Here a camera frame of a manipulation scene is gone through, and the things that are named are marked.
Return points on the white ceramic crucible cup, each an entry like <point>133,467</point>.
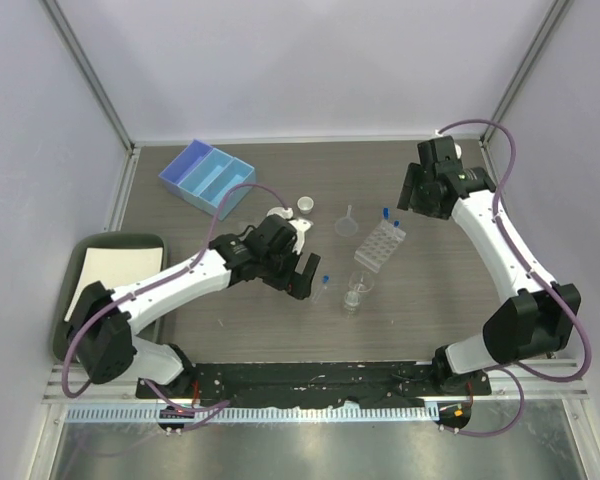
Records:
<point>305,205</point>

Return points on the clear plastic funnel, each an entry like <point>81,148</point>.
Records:
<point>346,226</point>

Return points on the small glass beaker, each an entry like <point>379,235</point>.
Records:
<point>361,282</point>

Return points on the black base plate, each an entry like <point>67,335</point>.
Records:
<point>386,384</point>

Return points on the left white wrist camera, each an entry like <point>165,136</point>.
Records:
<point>300,241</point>

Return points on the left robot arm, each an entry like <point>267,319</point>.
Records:
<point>103,333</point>

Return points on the dark green tray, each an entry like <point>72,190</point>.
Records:
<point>116,241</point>

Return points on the aluminium rail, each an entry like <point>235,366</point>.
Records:
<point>535,388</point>

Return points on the white slotted cable duct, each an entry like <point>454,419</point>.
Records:
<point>348,413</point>

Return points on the white paper sheet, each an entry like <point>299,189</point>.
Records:
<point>115,268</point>

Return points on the clear test tube rack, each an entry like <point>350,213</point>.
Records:
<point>379,246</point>

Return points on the blue compartment organizer tray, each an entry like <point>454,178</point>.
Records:
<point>201,175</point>

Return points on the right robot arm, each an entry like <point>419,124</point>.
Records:
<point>534,316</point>

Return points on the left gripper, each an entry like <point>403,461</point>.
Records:
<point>295,284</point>

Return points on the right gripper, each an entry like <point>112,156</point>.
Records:
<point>410,194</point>

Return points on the white evaporating dish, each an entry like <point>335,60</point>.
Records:
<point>299,223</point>

